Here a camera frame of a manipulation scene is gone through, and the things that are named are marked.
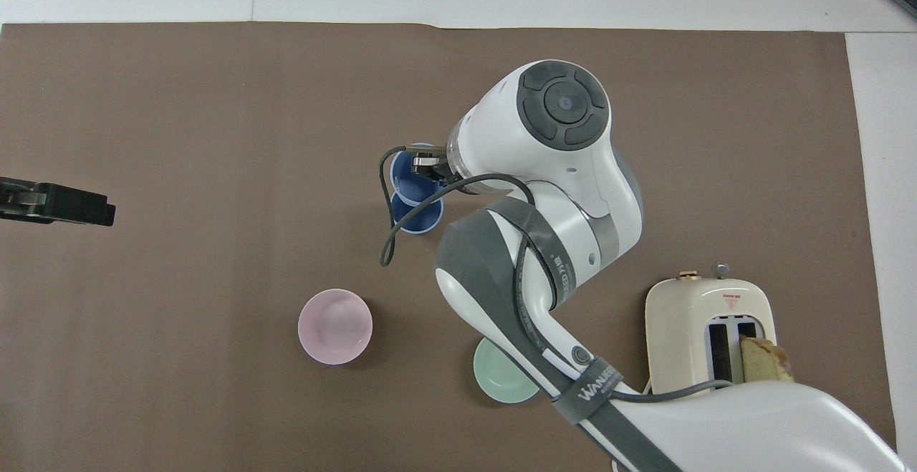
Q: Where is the blue cup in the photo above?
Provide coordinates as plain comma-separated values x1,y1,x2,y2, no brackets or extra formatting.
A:
391,194,444,235
390,143,449,205

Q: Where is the bread slice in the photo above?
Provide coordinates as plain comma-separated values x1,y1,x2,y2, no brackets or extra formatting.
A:
740,336,795,384

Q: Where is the green cup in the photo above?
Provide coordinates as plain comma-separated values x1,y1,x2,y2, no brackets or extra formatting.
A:
473,337,541,405

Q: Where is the pink cup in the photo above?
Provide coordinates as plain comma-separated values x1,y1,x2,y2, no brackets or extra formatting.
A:
298,289,373,366

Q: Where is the cream toaster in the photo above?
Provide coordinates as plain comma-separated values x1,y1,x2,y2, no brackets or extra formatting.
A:
645,263,779,396

